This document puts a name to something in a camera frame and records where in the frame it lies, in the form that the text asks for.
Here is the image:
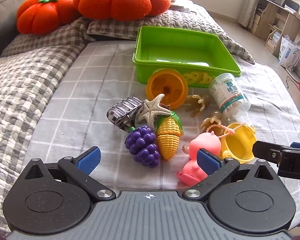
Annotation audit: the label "small orange pumpkin cushion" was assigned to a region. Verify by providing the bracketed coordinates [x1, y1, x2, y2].
[16, 0, 82, 35]

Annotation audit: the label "grey checked quilt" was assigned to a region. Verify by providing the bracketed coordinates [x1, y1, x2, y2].
[0, 17, 93, 233]

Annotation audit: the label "wooden desk with shelves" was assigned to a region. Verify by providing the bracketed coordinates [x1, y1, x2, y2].
[250, 0, 300, 56]

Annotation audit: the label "yellow toy corn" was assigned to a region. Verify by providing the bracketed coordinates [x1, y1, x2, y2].
[155, 110, 184, 160]

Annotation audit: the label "black floor cable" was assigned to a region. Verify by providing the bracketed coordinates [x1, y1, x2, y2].
[286, 69, 300, 90]

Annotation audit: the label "grey grid bedsheet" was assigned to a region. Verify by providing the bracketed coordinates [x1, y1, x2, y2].
[22, 40, 300, 200]

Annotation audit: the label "beige window curtain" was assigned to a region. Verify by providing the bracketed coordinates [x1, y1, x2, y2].
[238, 0, 281, 28]

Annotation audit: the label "large orange pumpkin cushion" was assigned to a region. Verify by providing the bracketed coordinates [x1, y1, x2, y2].
[73, 0, 171, 21]

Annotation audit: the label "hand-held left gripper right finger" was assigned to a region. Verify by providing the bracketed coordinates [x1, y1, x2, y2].
[182, 148, 278, 202]

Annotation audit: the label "beige starfish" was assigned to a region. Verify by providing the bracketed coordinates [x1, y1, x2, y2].
[136, 94, 172, 132]

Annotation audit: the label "yellow plastic toy cup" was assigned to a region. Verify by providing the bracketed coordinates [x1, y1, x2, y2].
[220, 122, 257, 164]

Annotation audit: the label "grey checked pillow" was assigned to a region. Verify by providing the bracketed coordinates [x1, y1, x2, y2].
[87, 3, 255, 64]

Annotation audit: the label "translucent beige toy hand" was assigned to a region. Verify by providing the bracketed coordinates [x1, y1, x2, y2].
[199, 110, 228, 134]
[184, 94, 212, 117]

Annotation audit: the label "green plastic bin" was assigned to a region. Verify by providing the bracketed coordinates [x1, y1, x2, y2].
[132, 26, 242, 88]

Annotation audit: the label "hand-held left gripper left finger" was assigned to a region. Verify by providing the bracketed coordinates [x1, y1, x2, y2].
[24, 146, 117, 202]

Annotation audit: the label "orange round plastic toy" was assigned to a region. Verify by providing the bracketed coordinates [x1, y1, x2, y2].
[146, 69, 189, 108]

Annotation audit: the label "clear cotton swab jar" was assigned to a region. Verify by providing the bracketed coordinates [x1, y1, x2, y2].
[208, 72, 251, 122]

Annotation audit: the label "white paper bag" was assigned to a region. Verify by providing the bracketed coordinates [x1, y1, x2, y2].
[277, 35, 300, 71]

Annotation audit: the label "pink beaded strap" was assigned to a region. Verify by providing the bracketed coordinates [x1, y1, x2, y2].
[206, 122, 246, 138]

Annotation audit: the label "purple toy grapes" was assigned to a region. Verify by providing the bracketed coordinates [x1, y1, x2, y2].
[124, 125, 161, 168]

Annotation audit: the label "pink toy pig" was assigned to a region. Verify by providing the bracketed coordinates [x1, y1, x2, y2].
[176, 132, 222, 187]

